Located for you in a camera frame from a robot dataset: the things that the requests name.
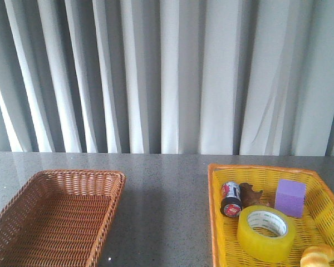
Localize yellow tape roll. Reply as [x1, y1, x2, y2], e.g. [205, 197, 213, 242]
[237, 205, 296, 263]

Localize grey pleated curtain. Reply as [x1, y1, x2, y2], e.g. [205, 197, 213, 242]
[0, 1, 334, 156]

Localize small red-blue can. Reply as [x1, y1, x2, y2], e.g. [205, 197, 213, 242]
[220, 181, 242, 217]

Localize brown toy animal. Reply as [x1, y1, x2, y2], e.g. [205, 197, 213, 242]
[239, 182, 273, 208]

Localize purple foam block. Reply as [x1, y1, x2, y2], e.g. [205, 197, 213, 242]
[274, 179, 306, 218]

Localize brown wicker basket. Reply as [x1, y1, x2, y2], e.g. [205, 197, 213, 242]
[0, 170, 126, 266]

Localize yellow plastic basket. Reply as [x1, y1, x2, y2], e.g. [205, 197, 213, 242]
[208, 164, 334, 266]

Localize toy croissant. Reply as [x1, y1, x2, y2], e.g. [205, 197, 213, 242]
[300, 244, 334, 267]

